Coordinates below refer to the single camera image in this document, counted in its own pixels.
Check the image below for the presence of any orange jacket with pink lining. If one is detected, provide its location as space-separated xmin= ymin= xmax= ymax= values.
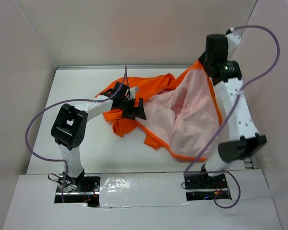
xmin=103 ymin=61 xmax=222 ymax=161

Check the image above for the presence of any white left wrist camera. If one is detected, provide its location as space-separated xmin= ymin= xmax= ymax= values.
xmin=125 ymin=87 xmax=140 ymax=99

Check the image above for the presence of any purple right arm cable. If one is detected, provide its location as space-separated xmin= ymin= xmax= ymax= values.
xmin=183 ymin=25 xmax=281 ymax=209

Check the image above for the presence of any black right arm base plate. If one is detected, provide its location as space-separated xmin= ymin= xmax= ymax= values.
xmin=181 ymin=174 xmax=231 ymax=201

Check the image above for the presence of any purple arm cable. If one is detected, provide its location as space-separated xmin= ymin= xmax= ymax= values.
xmin=25 ymin=66 xmax=128 ymax=204
xmin=183 ymin=25 xmax=281 ymax=209

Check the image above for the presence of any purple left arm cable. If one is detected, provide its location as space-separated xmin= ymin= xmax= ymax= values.
xmin=25 ymin=66 xmax=128 ymax=204

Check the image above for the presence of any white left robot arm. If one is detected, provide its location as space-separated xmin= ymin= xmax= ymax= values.
xmin=51 ymin=83 xmax=146 ymax=191

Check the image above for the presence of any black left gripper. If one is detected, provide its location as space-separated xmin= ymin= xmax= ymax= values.
xmin=118 ymin=97 xmax=146 ymax=120

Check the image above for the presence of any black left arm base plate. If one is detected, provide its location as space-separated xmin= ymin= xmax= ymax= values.
xmin=54 ymin=174 xmax=101 ymax=207

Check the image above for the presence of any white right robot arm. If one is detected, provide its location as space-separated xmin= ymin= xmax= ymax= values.
xmin=199 ymin=33 xmax=267 ymax=188

